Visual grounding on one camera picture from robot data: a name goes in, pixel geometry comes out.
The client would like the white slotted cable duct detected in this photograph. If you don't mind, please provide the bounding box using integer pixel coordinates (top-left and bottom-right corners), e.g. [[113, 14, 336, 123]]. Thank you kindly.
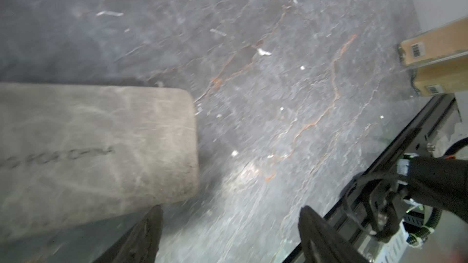
[[373, 222, 409, 263]]

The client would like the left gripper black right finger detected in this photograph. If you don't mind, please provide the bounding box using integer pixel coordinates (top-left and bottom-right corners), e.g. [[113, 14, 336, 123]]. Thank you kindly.
[[298, 206, 368, 263]]

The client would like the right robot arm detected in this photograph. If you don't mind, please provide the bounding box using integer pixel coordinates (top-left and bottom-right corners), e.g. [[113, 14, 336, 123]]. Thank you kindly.
[[397, 157, 468, 222]]

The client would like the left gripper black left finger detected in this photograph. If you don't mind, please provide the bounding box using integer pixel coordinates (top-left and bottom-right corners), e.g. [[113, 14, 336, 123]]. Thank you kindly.
[[94, 205, 163, 263]]

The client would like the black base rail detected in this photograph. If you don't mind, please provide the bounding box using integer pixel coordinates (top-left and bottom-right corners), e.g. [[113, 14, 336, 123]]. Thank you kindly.
[[281, 93, 458, 263]]

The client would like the grey rectangular eyeglass case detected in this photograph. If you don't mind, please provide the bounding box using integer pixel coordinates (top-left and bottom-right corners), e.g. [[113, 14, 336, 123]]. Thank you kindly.
[[1, 82, 199, 242]]

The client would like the brown cardboard box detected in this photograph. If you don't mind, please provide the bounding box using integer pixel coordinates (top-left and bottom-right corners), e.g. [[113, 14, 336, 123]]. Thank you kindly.
[[412, 56, 468, 97], [398, 17, 468, 67]]

